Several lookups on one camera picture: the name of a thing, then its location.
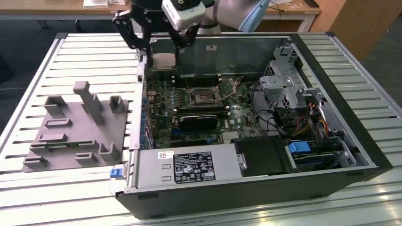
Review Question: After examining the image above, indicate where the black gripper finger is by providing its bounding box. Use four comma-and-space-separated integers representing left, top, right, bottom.
163, 20, 199, 69
112, 10, 155, 70

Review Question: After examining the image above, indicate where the silver topped CPU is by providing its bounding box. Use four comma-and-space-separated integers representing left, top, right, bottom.
151, 52, 178, 71

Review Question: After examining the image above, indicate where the black RAM slot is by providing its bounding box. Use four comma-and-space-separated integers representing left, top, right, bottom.
178, 110, 231, 116
172, 79, 222, 85
171, 74, 220, 80
176, 106, 228, 112

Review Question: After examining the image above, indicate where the CPU socket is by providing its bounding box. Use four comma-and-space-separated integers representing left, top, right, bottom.
184, 87, 222, 108

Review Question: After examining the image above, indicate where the wooden desk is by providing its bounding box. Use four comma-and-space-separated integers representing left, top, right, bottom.
0, 0, 323, 33

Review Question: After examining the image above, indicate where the metal socket cover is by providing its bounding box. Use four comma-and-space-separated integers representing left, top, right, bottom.
218, 76, 244, 96

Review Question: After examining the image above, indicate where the black graphics card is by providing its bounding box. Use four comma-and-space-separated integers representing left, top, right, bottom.
178, 115, 218, 132

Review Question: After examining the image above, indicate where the silver drive cage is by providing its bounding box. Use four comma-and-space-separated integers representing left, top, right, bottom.
258, 46, 316, 109

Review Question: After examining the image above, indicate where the green motherboard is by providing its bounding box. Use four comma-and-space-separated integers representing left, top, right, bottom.
143, 74, 264, 149

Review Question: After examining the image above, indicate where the silver chipset heatsink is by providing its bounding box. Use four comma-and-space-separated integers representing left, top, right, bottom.
223, 131, 242, 144

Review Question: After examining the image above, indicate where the grey parts rack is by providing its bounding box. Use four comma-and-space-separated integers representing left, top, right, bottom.
21, 81, 131, 174

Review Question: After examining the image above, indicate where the green RAM stick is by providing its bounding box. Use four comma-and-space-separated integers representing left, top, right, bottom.
45, 142, 80, 150

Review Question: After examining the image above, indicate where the silver power supply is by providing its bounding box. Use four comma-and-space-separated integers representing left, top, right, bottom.
133, 144, 244, 189

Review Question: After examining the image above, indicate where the black plastic shroud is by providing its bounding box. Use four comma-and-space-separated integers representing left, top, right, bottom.
232, 138, 298, 178

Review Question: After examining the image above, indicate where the wooden cabinet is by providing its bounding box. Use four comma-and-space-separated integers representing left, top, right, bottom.
327, 0, 402, 61

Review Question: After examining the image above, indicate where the blue case latch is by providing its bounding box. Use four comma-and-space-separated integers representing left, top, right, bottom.
109, 165, 125, 180

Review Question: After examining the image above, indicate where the blue disk carrier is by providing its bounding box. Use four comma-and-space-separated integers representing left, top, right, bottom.
286, 140, 312, 155

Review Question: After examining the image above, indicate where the black open PC case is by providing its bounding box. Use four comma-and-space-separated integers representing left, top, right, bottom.
108, 32, 395, 214

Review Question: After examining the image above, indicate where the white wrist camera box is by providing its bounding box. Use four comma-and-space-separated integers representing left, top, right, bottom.
160, 0, 207, 32

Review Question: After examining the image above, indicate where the black cable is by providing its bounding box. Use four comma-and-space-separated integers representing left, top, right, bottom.
255, 109, 290, 140

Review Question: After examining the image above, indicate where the coloured wire bundle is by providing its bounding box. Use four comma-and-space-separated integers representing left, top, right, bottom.
294, 114, 331, 140

